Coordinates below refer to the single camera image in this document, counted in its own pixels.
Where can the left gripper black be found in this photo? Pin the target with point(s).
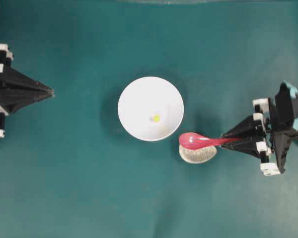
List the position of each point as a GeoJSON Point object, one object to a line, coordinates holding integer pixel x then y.
{"type": "Point", "coordinates": [12, 102]}

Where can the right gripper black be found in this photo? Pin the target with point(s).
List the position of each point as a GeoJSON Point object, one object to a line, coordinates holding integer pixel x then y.
{"type": "Point", "coordinates": [254, 125]}

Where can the red plastic spoon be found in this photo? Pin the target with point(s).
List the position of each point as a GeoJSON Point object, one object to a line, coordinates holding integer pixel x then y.
{"type": "Point", "coordinates": [194, 141]}

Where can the yellow hexagonal prism block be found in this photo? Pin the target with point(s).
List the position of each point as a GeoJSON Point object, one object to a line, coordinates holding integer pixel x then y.
{"type": "Point", "coordinates": [156, 118]}

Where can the crackle-glazed ceramic spoon rest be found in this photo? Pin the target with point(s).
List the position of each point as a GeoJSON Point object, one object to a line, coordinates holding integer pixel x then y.
{"type": "Point", "coordinates": [197, 156]}

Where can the white round bowl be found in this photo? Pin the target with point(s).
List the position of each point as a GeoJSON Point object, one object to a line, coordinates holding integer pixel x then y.
{"type": "Point", "coordinates": [141, 100]}

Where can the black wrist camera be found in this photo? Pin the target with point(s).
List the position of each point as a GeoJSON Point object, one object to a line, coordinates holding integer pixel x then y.
{"type": "Point", "coordinates": [284, 128]}

